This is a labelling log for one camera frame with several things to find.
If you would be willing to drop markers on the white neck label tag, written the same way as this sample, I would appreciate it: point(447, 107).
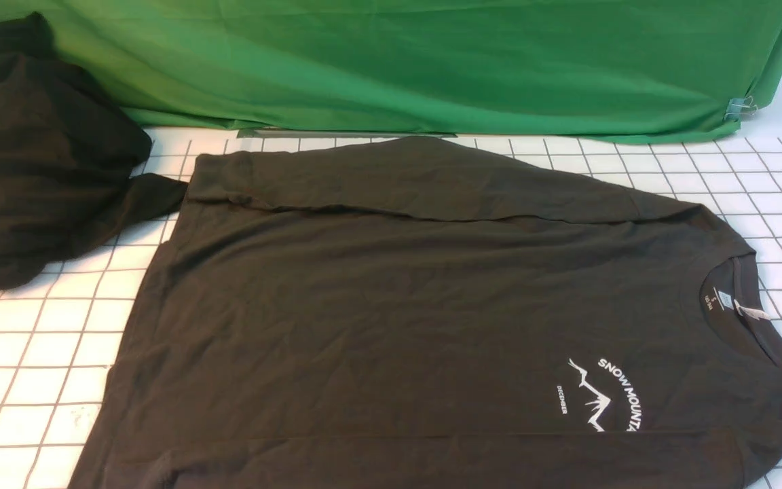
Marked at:
point(752, 313)

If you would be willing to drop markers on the black garment pile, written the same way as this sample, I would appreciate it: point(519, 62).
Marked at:
point(67, 155)

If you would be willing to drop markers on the gray long-sleeve top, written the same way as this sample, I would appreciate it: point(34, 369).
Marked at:
point(420, 314)

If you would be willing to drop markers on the green backdrop cloth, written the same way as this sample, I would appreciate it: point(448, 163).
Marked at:
point(620, 71)

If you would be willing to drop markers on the metal binder clip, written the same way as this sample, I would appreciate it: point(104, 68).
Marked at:
point(739, 108)

